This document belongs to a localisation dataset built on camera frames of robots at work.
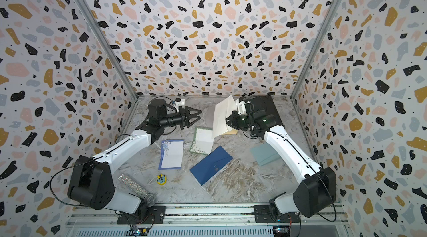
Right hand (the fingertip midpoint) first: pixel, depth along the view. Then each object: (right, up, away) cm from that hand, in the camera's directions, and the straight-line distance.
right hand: (224, 120), depth 77 cm
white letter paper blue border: (-30, -20, +16) cm, 39 cm away
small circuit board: (-36, -47, -6) cm, 60 cm away
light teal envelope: (+24, -21, +20) cm, 37 cm away
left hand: (-10, +3, -2) cm, 11 cm away
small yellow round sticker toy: (-32, -30, +6) cm, 44 cm away
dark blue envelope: (-7, -24, +12) cm, 28 cm away
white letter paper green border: (-13, -13, +22) cm, 29 cm away
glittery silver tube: (-34, -35, -3) cm, 48 cm away
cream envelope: (-1, +5, +7) cm, 8 cm away
